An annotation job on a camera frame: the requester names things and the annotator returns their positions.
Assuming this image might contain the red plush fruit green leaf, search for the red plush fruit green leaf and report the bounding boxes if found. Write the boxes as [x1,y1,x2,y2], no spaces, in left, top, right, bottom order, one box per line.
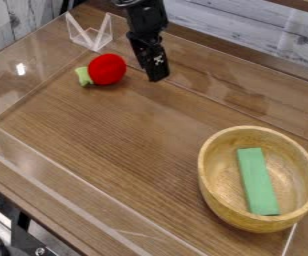
[75,53,127,87]

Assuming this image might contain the wooden bowl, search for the wooden bowl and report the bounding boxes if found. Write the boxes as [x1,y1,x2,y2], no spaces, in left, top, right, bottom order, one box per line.
[196,126,308,233]

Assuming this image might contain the black table leg bracket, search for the black table leg bracket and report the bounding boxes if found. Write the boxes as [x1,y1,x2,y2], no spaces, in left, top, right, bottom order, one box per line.
[11,212,58,256]

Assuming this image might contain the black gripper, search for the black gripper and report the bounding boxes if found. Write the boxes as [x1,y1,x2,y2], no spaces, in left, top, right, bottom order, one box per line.
[114,0,170,82]

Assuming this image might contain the clear acrylic front wall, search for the clear acrylic front wall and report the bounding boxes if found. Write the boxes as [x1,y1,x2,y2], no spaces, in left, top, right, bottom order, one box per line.
[0,128,207,256]

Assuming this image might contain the green rectangular block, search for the green rectangular block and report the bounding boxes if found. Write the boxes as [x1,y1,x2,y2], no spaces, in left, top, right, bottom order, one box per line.
[237,148,281,216]

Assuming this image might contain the clear acrylic corner bracket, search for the clear acrylic corner bracket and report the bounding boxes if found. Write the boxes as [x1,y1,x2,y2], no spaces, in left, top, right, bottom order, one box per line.
[64,13,112,52]

